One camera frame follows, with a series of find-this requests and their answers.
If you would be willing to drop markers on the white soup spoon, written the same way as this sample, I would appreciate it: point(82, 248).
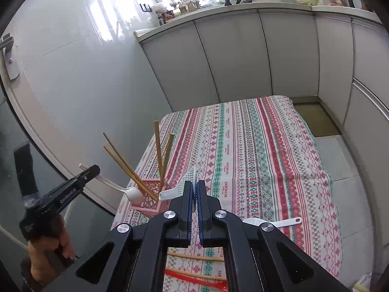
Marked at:
point(285, 222)

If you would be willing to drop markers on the pink perforated utensil basket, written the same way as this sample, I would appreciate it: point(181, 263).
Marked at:
point(153, 203)

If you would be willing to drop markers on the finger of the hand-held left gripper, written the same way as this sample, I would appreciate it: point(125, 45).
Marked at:
point(88, 173)

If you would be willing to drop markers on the person's left forearm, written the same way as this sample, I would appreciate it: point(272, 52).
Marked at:
point(25, 283)

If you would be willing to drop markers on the white plastic bag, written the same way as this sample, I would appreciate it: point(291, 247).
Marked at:
point(158, 7)

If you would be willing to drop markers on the person's left hand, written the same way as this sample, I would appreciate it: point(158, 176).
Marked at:
point(45, 249)

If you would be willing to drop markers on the striped patterned tablecloth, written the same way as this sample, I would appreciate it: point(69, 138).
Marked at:
point(258, 158)

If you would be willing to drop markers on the pale green vegetables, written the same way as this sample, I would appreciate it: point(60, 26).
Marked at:
point(307, 0)

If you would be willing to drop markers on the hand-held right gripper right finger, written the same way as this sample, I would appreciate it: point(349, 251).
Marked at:
point(200, 206)

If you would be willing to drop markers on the white plastic spoon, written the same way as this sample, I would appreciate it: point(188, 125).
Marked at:
point(133, 196)

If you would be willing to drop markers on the black wall hooks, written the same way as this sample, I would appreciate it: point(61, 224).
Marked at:
point(146, 7)

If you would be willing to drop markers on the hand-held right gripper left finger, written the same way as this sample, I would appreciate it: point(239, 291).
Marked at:
point(190, 206)

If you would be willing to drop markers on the white kitchen countertop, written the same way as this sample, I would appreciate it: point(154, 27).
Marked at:
point(212, 9)

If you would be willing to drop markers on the row of small potted plants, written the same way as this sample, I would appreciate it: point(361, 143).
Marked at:
point(185, 1)

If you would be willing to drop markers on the brown wooden chopstick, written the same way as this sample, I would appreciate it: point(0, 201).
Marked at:
point(121, 164)
point(157, 149)
point(197, 257)
point(167, 158)
point(121, 155)
point(197, 274)

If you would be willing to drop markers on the red plastic spoon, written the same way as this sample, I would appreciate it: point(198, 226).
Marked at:
point(194, 281)

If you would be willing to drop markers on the white kitchen cabinets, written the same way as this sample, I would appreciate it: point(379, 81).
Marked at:
point(237, 51)

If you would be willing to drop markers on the brown floor mat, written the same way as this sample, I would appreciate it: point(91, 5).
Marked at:
point(316, 118)

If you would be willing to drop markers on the white rice paddle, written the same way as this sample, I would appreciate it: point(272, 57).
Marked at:
point(173, 194)

